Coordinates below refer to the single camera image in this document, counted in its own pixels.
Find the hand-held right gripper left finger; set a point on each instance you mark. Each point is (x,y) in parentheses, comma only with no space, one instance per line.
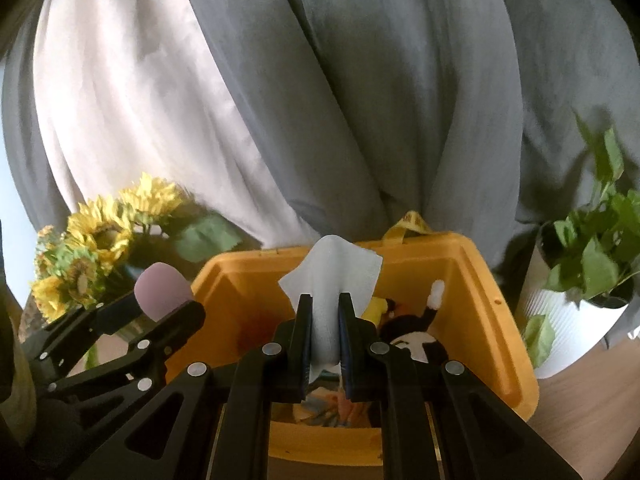
(305,340)

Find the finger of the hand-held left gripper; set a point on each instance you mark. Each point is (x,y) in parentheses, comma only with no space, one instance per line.
(85,322)
(165,327)

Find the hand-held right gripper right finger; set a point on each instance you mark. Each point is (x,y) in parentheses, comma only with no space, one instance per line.
(347,345)

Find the pink makeup sponge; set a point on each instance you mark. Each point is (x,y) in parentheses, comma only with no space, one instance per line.
(162,290)

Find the blue printed tissue pack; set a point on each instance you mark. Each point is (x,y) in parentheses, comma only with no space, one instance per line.
(322,405)

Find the black and white mouse plush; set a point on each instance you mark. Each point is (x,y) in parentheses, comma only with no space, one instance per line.
(415,330)

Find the white paper napkin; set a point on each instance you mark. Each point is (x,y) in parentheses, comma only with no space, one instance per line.
(330,270)

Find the orange plastic storage box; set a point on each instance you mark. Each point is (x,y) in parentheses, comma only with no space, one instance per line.
(480,310)

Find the artificial sunflower bouquet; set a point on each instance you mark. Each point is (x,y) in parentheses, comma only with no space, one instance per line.
(100,230)

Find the beige curtain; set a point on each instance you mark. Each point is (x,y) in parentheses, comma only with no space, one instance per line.
(125,85)

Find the green leafy plant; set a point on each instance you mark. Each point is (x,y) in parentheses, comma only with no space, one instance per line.
(595,260)

